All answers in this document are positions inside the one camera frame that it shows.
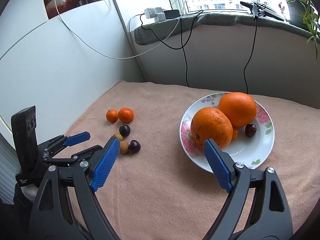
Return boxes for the tan longan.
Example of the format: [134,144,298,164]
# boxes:
[120,141,129,154]
[113,133,123,141]

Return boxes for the dark red plum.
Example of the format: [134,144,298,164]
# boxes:
[245,124,257,138]

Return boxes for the small orange kumquat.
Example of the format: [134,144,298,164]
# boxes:
[232,127,239,140]

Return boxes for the large orange speckled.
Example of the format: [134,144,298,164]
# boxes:
[190,107,233,150]

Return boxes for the mandarin with stem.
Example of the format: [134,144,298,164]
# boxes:
[106,109,118,123]

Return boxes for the mandarin bumpy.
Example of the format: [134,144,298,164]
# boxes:
[118,108,134,124]

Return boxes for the large orange smooth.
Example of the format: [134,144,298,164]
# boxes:
[217,92,257,128]

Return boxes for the green windowsill cloth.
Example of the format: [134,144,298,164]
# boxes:
[134,12,311,46]

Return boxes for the black charger box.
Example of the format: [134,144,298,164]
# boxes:
[163,9,181,20]

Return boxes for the potted spider plant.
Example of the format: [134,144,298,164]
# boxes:
[285,0,319,61]

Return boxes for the black clip device on sill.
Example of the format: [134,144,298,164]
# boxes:
[240,1,285,21]

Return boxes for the black left camera box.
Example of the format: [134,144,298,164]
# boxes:
[11,106,38,184]

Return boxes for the black cable left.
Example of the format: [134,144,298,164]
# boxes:
[139,10,205,87]

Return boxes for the black cable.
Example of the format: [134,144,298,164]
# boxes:
[243,17,258,94]
[139,10,205,87]

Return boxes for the black cable right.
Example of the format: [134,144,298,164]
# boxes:
[243,17,258,94]

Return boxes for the white cable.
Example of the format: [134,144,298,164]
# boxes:
[46,0,187,60]

